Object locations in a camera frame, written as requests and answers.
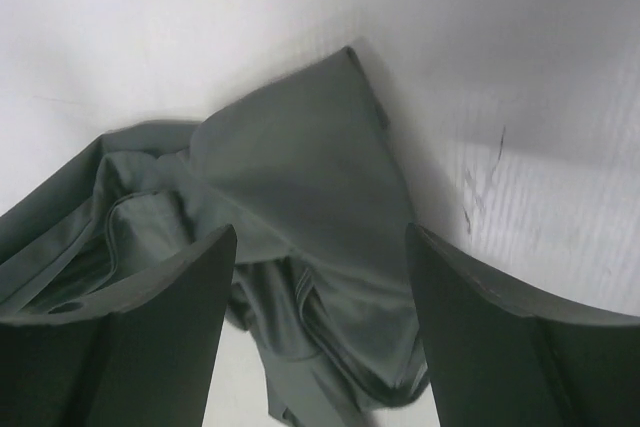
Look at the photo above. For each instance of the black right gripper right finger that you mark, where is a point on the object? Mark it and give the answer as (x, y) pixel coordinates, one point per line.
(501, 352)

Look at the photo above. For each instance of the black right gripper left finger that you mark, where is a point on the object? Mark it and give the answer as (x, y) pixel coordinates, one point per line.
(140, 352)

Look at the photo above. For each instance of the grey t shirt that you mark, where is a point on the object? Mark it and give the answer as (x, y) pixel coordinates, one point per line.
(302, 171)

